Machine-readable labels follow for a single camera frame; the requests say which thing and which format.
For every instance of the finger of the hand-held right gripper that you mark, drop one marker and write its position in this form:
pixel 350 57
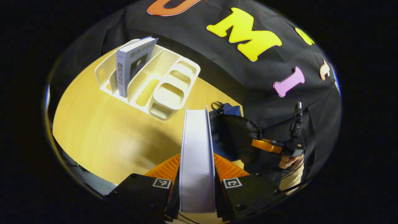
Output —
pixel 266 145

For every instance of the grey book dark picture cover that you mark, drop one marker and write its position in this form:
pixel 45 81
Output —
pixel 126 71

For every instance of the white plastic bookshelf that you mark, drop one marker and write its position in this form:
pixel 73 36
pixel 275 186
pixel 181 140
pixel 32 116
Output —
pixel 169 93

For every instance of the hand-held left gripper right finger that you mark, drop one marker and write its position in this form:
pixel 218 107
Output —
pixel 248 196

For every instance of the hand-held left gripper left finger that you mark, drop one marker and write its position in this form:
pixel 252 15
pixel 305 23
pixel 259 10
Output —
pixel 140 193

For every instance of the blue schoolbag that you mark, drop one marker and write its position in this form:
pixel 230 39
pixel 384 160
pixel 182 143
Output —
pixel 233 133

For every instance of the white book sketch cover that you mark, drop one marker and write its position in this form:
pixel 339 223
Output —
pixel 197 161

